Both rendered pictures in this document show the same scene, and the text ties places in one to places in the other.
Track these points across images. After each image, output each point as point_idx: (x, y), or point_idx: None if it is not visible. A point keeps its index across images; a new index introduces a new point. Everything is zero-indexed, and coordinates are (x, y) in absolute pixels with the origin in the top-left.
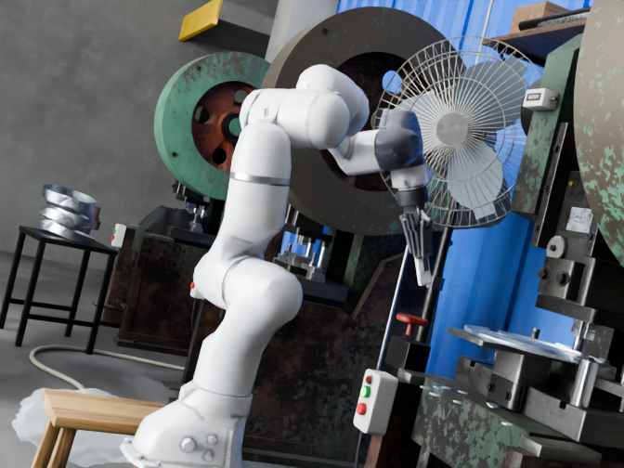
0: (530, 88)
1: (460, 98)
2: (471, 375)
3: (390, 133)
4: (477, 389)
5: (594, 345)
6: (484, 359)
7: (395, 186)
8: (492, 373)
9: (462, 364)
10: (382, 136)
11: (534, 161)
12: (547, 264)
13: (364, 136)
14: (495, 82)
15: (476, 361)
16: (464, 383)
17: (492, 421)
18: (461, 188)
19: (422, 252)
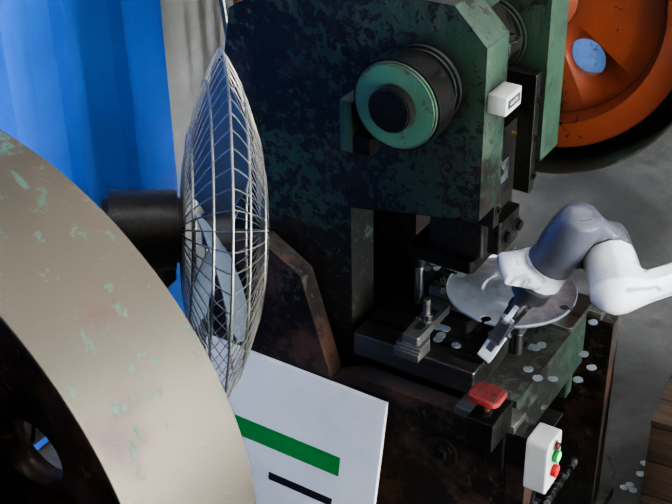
0: (439, 94)
1: (240, 181)
2: (487, 368)
3: (626, 231)
4: (494, 368)
5: (362, 279)
6: (445, 362)
7: (560, 288)
8: (523, 334)
9: (479, 373)
10: (630, 241)
11: (492, 159)
12: (504, 227)
13: (635, 257)
14: (221, 118)
15: (478, 358)
16: (483, 381)
17: (567, 342)
18: (201, 303)
19: (516, 324)
